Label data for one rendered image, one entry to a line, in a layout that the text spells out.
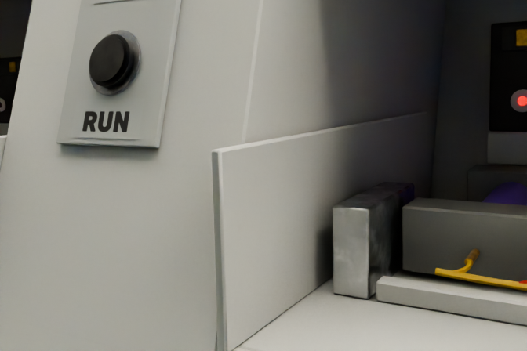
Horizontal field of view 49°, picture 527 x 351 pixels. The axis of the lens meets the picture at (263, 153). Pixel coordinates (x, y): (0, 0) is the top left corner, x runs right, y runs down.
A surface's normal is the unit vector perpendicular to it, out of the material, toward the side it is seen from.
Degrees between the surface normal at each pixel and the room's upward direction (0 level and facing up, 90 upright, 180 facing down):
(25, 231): 90
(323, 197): 90
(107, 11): 90
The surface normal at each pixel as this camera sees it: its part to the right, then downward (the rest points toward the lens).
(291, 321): -0.02, -0.99
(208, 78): -0.48, -0.18
